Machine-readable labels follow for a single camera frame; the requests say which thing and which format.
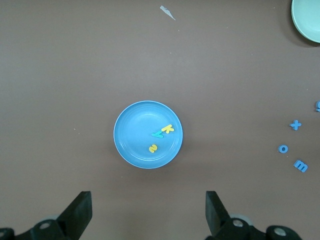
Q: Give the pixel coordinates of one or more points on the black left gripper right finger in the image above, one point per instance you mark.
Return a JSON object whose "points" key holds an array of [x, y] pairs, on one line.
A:
{"points": [[217, 220]]}

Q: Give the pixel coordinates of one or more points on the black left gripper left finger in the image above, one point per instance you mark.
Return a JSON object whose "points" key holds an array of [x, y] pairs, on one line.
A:
{"points": [[75, 215]]}

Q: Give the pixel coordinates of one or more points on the yellow foam letter s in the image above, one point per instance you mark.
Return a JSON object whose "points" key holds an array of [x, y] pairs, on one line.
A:
{"points": [[153, 148]]}

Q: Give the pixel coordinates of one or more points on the yellow foam letter k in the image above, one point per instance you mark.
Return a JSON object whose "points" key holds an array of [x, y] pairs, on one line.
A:
{"points": [[168, 129]]}

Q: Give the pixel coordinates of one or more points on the teal foam letter y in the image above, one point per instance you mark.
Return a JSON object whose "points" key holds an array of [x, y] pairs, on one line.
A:
{"points": [[158, 135]]}

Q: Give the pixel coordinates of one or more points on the blue foam letter o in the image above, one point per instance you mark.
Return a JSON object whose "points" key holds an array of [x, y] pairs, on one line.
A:
{"points": [[279, 149]]}

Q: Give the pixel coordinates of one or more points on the blue foam letter m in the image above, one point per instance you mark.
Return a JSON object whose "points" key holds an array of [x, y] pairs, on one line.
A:
{"points": [[300, 166]]}

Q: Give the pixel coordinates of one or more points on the blue plate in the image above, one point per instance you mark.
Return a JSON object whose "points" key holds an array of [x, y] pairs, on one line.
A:
{"points": [[135, 130]]}

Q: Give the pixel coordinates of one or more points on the blue foam letter x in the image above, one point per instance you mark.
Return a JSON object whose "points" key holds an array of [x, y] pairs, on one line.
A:
{"points": [[295, 125]]}

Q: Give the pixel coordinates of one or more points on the brown table cover sheet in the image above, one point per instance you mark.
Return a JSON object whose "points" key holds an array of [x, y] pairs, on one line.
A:
{"points": [[50, 75]]}

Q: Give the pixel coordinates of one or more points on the blue foam letter g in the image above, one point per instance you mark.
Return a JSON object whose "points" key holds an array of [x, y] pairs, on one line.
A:
{"points": [[318, 106]]}

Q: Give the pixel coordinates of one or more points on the white tape scrap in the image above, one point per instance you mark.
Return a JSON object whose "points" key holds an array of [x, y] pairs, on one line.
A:
{"points": [[167, 12]]}

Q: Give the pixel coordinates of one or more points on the pale green plate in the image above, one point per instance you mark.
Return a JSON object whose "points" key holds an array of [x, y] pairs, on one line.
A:
{"points": [[308, 20]]}

